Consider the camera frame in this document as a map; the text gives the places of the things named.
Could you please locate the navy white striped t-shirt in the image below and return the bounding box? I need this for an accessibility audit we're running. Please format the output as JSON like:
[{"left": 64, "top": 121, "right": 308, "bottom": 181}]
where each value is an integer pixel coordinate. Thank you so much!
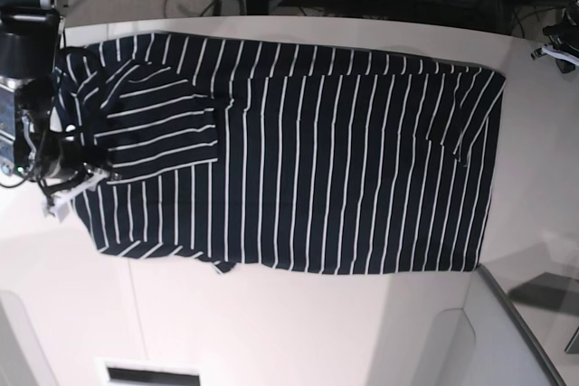
[{"left": 56, "top": 33, "right": 506, "bottom": 275}]

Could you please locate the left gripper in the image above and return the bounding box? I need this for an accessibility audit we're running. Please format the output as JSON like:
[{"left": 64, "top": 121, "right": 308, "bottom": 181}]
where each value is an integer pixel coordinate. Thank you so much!
[{"left": 558, "top": 58, "right": 578, "bottom": 73}]

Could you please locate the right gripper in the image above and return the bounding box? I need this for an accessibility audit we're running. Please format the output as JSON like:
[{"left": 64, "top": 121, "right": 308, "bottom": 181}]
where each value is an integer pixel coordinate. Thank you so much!
[{"left": 58, "top": 144, "right": 120, "bottom": 181}]

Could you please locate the white slotted panel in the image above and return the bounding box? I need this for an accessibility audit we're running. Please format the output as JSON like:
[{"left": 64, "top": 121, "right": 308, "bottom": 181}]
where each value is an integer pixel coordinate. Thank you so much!
[{"left": 96, "top": 358, "right": 204, "bottom": 386}]

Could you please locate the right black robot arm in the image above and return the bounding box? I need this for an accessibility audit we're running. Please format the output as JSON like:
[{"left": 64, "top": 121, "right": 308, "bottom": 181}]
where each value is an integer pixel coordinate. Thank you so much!
[{"left": 1, "top": 0, "right": 117, "bottom": 185}]

